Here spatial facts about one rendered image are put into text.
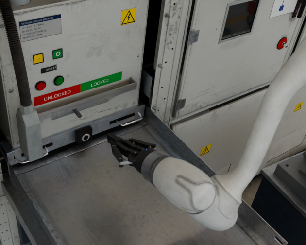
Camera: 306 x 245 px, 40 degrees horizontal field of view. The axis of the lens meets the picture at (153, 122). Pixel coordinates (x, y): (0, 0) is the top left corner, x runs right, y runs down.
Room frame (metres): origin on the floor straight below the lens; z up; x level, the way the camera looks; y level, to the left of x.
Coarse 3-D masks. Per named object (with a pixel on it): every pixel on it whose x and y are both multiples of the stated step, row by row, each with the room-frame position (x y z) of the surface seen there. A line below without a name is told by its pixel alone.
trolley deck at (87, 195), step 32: (64, 160) 0.99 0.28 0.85; (96, 160) 1.01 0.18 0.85; (64, 192) 0.85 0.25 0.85; (96, 192) 0.87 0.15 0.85; (128, 192) 0.89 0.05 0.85; (32, 224) 0.72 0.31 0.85; (64, 224) 0.74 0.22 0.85; (96, 224) 0.75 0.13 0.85; (128, 224) 0.77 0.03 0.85; (160, 224) 0.79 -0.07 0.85; (192, 224) 0.80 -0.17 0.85
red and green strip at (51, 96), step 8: (120, 72) 1.20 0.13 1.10; (96, 80) 1.14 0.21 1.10; (104, 80) 1.16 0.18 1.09; (112, 80) 1.18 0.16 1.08; (64, 88) 1.06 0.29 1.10; (72, 88) 1.08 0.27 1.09; (80, 88) 1.10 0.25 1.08; (88, 88) 1.12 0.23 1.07; (40, 96) 1.01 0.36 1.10; (48, 96) 1.02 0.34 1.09; (56, 96) 1.04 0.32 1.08; (64, 96) 1.06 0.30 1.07; (40, 104) 1.01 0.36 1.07
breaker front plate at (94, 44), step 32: (96, 0) 1.13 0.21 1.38; (128, 0) 1.21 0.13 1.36; (0, 32) 0.95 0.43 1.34; (64, 32) 1.07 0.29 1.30; (96, 32) 1.13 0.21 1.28; (128, 32) 1.21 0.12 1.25; (32, 64) 1.00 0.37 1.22; (64, 64) 1.06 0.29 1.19; (96, 64) 1.14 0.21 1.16; (128, 64) 1.22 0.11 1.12; (32, 96) 0.99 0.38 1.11; (128, 96) 1.23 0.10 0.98; (64, 128) 1.06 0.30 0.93
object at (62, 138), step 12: (132, 108) 1.23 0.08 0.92; (96, 120) 1.13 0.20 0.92; (108, 120) 1.16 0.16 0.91; (120, 120) 1.20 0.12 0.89; (132, 120) 1.23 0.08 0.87; (60, 132) 1.05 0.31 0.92; (72, 132) 1.06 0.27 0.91; (96, 132) 1.13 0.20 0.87; (48, 144) 1.01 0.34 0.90; (60, 144) 1.03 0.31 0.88; (12, 156) 0.92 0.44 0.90; (24, 156) 0.95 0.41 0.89
